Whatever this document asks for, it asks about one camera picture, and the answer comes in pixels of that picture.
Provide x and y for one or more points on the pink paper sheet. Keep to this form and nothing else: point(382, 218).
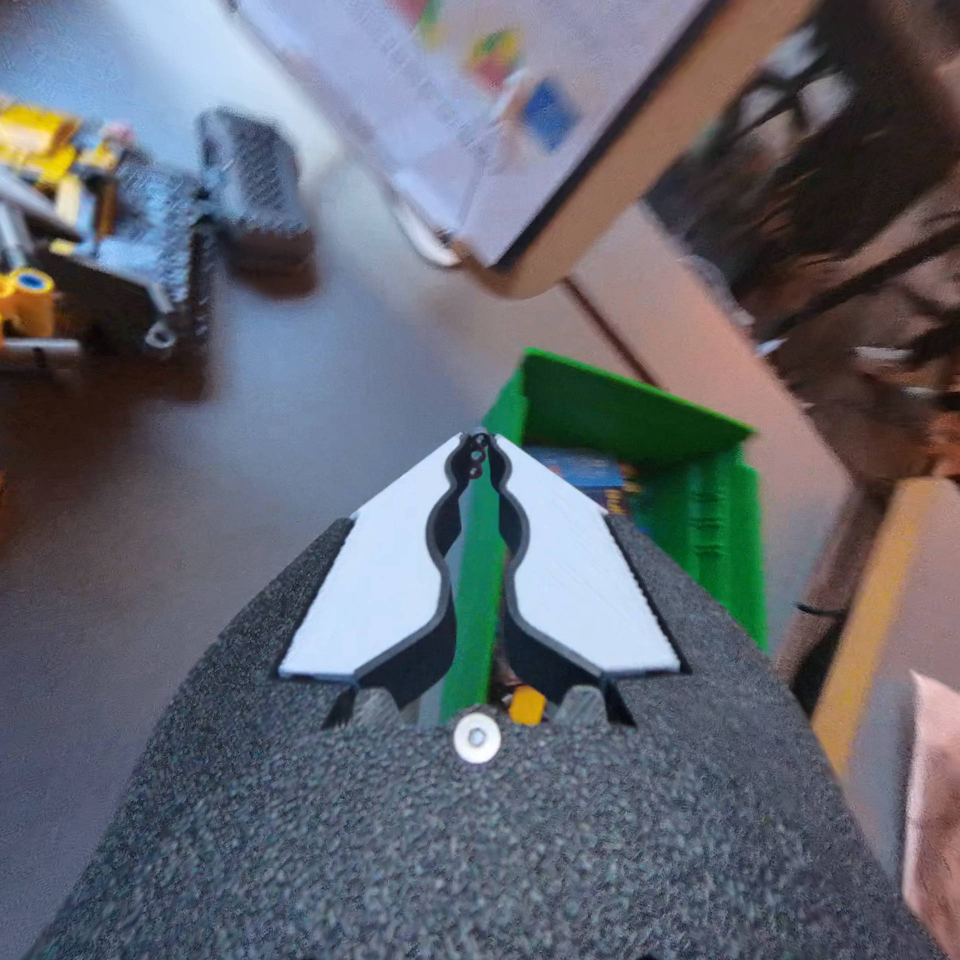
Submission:
point(934, 810)

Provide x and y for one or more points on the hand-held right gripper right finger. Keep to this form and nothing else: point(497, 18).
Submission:
point(592, 592)

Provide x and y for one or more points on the black holed link piece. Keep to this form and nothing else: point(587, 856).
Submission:
point(480, 444)

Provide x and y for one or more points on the wooden instruction sheet board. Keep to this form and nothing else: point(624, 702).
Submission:
point(525, 112)

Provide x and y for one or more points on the desk with pale wooden edge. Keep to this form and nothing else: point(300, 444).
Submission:
point(885, 600)

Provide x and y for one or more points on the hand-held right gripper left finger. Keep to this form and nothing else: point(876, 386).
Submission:
point(367, 592)

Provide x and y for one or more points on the grey desk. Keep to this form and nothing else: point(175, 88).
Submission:
point(337, 390)

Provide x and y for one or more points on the dark grey studded shell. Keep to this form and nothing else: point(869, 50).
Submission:
point(255, 187)

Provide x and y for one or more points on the blue printed toy box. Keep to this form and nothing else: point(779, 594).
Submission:
point(585, 480)

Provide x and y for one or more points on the toy brick robot model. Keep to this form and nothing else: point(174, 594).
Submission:
point(112, 247)

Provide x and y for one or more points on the green plastic bin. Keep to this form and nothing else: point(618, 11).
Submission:
point(637, 420)

